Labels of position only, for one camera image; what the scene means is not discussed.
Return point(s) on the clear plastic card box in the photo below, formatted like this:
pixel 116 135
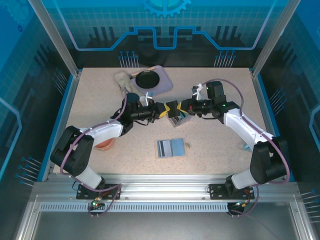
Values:
pixel 185 121

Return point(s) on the white leather card holder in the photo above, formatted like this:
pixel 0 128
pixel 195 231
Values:
pixel 178 147

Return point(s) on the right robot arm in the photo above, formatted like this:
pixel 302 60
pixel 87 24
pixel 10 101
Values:
pixel 270 162

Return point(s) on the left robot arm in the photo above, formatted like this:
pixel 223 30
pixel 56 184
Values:
pixel 72 152

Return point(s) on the teal card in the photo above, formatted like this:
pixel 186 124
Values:
pixel 183 117

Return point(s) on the lavender plastic tray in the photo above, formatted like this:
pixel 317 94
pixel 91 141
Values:
pixel 163 82

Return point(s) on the black round plate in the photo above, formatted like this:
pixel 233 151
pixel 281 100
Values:
pixel 147 79

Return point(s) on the beige cloth napkin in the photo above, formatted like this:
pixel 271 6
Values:
pixel 121 78

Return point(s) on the wooden chopstick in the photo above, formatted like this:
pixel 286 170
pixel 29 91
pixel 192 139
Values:
pixel 150 68

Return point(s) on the orange bowl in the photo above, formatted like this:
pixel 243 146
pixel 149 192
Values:
pixel 105 146

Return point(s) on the small light blue object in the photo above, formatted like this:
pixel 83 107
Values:
pixel 247 148

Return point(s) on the connector with green light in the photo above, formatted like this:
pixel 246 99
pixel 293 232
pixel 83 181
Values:
pixel 96 203
pixel 241 203

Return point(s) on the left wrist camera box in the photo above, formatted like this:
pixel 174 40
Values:
pixel 146 97

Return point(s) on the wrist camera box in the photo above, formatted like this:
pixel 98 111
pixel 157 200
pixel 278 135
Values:
pixel 198 92
pixel 146 97

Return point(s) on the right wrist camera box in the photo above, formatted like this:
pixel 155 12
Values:
pixel 198 92

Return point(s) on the aluminium side rail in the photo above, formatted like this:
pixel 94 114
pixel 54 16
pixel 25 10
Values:
pixel 270 120
pixel 60 112

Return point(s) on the aluminium frame rail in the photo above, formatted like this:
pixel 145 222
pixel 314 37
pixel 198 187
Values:
pixel 162 190

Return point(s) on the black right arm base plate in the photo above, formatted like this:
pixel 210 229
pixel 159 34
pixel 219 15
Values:
pixel 216 191

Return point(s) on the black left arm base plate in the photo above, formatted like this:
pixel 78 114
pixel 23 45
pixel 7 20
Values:
pixel 110 191

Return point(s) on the aluminium frame post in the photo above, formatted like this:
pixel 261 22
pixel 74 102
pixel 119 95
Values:
pixel 53 37
pixel 277 35

